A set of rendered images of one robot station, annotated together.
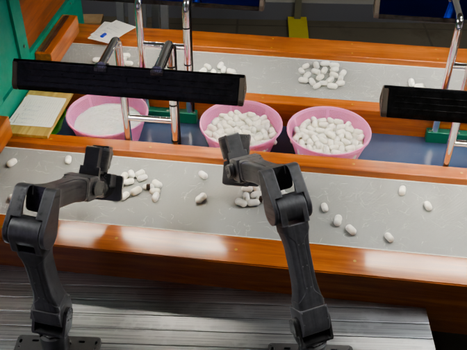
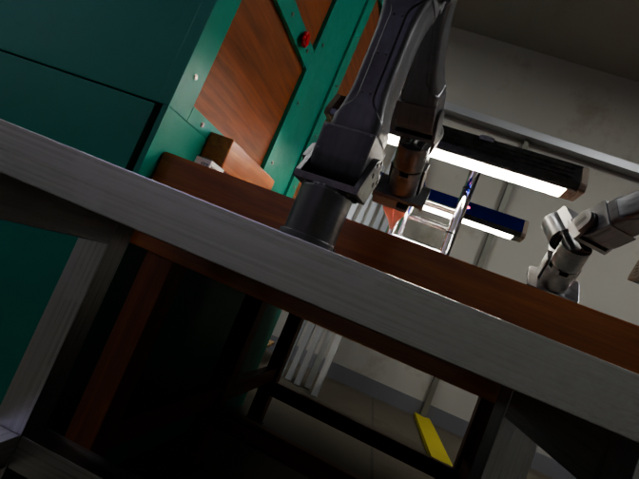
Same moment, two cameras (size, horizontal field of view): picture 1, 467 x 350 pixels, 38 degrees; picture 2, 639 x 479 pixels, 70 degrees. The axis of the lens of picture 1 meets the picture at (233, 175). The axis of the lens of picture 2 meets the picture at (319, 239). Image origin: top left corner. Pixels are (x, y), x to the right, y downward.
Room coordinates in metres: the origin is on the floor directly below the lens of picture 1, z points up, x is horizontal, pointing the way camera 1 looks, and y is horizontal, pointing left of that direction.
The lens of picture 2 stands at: (0.48, 0.33, 0.65)
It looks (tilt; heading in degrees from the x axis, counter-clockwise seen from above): 5 degrees up; 8
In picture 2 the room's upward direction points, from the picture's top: 23 degrees clockwise
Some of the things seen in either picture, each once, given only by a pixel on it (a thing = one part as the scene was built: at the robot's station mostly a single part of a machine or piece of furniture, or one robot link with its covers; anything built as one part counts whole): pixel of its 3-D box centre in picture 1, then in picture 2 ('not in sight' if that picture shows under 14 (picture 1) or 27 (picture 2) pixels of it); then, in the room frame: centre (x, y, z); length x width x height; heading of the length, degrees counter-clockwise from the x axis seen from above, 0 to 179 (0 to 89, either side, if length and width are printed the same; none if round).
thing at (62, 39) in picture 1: (58, 41); not in sight; (2.23, 0.64, 0.83); 0.30 x 0.06 x 0.07; 173
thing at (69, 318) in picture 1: (51, 319); (337, 171); (1.01, 0.42, 0.77); 0.09 x 0.06 x 0.06; 77
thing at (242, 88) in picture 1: (128, 78); (449, 142); (1.56, 0.28, 1.08); 0.62 x 0.08 x 0.07; 83
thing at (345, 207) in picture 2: (54, 339); (315, 220); (1.00, 0.41, 0.71); 0.20 x 0.07 x 0.08; 88
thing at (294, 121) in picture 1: (327, 141); not in sight; (1.77, -0.30, 0.72); 0.27 x 0.27 x 0.10
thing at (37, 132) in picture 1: (42, 106); not in sight; (1.89, 0.63, 0.77); 0.33 x 0.15 x 0.01; 173
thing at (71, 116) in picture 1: (108, 123); not in sight; (1.86, 0.41, 0.72); 0.27 x 0.27 x 0.10
